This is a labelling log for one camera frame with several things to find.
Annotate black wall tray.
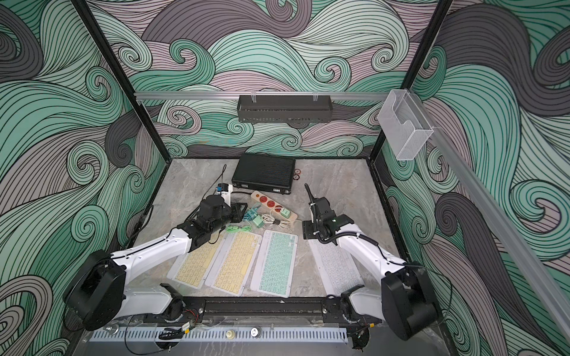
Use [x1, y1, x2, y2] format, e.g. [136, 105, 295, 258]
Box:
[237, 94, 333, 123]

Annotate aluminium wall rail right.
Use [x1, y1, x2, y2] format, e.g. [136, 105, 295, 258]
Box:
[409, 90, 570, 344]

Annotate wooden power strip green plugs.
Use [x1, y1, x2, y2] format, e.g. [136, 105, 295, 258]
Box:
[250, 191, 298, 222]

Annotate green keyboard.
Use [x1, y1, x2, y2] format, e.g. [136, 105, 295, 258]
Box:
[250, 230, 298, 298]

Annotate clear acrylic wall holder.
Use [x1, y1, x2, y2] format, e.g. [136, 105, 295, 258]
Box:
[377, 89, 433, 161]

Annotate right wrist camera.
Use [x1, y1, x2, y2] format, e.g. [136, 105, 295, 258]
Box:
[304, 183, 316, 210]

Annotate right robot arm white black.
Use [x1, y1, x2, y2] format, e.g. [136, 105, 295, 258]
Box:
[303, 196, 442, 341]

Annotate aluminium wall rail back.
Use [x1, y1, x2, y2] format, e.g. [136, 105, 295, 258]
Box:
[134, 90, 390, 103]

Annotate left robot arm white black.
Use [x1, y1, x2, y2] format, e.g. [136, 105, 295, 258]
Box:
[63, 194, 248, 331]

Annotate black flat box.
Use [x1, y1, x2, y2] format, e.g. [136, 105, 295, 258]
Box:
[232, 154, 295, 194]

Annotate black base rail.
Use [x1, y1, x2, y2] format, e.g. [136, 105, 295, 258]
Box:
[84, 296, 442, 325]

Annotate white slotted cable duct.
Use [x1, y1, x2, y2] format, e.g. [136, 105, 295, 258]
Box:
[90, 326, 348, 344]

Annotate aluminium wall rail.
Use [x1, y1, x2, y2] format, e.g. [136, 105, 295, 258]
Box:
[134, 90, 390, 103]
[409, 90, 570, 344]

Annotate white keyboard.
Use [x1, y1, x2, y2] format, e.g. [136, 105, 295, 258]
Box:
[309, 240, 364, 297]

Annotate yellow keyboard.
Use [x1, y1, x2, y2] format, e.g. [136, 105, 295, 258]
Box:
[206, 231, 262, 297]
[167, 240, 222, 289]

